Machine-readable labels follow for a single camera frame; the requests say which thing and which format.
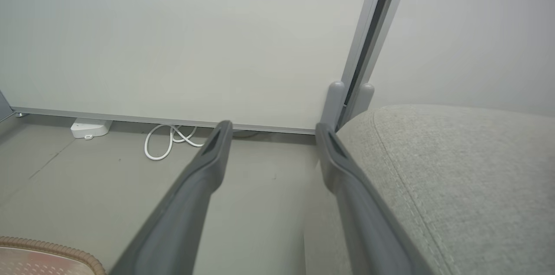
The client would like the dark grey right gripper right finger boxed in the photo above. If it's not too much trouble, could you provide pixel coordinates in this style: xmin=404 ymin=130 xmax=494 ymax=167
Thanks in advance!
xmin=315 ymin=122 xmax=434 ymax=275

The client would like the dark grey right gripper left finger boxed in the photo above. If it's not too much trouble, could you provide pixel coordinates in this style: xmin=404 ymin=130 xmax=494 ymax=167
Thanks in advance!
xmin=108 ymin=120 xmax=234 ymax=275

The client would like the grey fabric sofa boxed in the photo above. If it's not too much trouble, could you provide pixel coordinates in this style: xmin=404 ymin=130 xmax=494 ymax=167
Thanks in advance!
xmin=304 ymin=104 xmax=555 ymax=275

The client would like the white power strip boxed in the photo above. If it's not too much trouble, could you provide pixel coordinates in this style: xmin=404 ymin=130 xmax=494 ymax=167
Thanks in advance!
xmin=71 ymin=118 xmax=113 ymax=140

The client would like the grey partition panel foot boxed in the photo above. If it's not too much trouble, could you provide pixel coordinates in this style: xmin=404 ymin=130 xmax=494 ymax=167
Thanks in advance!
xmin=320 ymin=81 xmax=346 ymax=130
xmin=347 ymin=83 xmax=375 ymax=121

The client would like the cream plastic laundry basket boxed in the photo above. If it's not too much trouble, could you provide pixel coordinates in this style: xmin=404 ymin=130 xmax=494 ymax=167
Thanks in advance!
xmin=0 ymin=236 xmax=107 ymax=275

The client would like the large white partition panel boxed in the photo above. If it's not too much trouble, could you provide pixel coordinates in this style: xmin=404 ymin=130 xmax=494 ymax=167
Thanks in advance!
xmin=0 ymin=0 xmax=391 ymax=134

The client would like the narrow white partition panel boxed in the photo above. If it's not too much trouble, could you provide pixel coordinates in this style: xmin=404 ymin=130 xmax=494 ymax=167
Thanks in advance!
xmin=366 ymin=0 xmax=555 ymax=117

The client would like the looped white power cable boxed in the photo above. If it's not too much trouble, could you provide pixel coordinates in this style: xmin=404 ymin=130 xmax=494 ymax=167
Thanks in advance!
xmin=144 ymin=124 xmax=206 ymax=161

